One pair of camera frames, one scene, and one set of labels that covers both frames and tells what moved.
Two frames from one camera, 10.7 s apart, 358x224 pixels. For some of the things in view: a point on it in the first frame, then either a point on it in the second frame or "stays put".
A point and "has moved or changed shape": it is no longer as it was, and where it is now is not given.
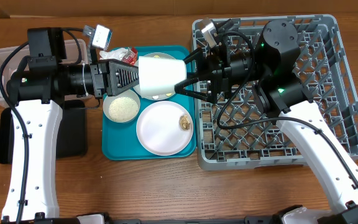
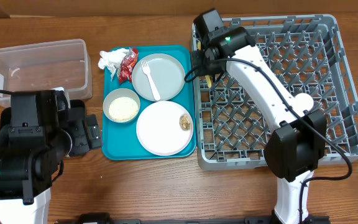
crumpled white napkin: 117,54 stays put
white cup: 159,76 has moved or changed shape
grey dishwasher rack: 237,134 stays put
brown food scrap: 184,122 stays put
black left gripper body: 99,73 -> 80,143
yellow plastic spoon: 169,94 has moved or changed shape
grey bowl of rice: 123,107 stays put
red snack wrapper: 130,56 stays put
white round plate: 158,128 stays put
